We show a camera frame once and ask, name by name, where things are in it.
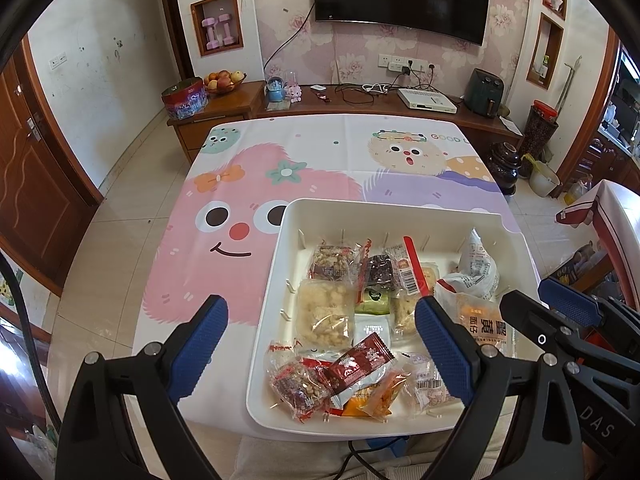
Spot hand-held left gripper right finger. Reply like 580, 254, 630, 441
415, 294, 583, 480

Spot clear bag yellow puffs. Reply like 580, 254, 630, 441
295, 279, 357, 353

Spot white wall socket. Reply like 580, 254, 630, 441
377, 54, 437, 73

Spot white puffy snack bag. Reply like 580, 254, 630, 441
445, 229, 501, 301

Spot clear yellow cake packet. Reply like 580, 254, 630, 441
390, 292, 422, 337

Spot clear orange biscuit packet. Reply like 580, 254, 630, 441
359, 369, 410, 420

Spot black television cable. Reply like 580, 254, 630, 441
263, 2, 316, 83

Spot tan label snack packet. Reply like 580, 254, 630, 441
434, 280, 506, 348

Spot white plastic tray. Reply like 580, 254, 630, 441
246, 197, 523, 433

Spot black coiled cable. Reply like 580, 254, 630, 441
334, 85, 373, 107

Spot white mop handle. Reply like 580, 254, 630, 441
560, 57, 582, 111

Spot green snack packet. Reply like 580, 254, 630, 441
355, 287, 392, 315

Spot blue snow globe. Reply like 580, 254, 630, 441
266, 76, 287, 106

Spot red purple round tin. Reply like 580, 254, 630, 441
161, 77, 208, 122

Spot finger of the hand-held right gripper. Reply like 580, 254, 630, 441
539, 277, 640, 332
500, 290, 608, 369

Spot wooden door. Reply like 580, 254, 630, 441
0, 40, 103, 296

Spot thick black cable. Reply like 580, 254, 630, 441
0, 255, 61, 433

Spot yellow plastic bottle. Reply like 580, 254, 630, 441
564, 174, 593, 206

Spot white red-trimmed cloth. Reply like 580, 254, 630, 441
555, 177, 640, 301

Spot basket of fruit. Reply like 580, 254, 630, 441
204, 70, 248, 97

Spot wooden television cabinet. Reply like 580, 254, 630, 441
166, 80, 525, 163

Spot thin black cable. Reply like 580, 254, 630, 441
320, 440, 401, 480

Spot clear nut bar packet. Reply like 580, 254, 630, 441
266, 342, 333, 423
307, 241, 368, 281

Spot red-edged brownie packet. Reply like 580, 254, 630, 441
356, 239, 403, 293

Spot dark brown stacked pot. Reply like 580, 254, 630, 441
487, 141, 523, 196

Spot dark printed box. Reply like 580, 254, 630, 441
552, 242, 598, 286

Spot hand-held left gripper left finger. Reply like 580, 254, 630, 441
56, 294, 230, 480

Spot dark red snack packet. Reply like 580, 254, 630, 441
325, 332, 396, 401

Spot orange white snack packet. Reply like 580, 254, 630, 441
327, 382, 381, 418

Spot clear white patterned packet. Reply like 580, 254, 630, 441
397, 352, 457, 413

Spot white set-top box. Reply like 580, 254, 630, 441
397, 88, 460, 116

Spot red-edged yellow cake packet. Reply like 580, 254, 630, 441
392, 236, 442, 297

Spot dark green air fryer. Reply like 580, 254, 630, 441
464, 67, 505, 118

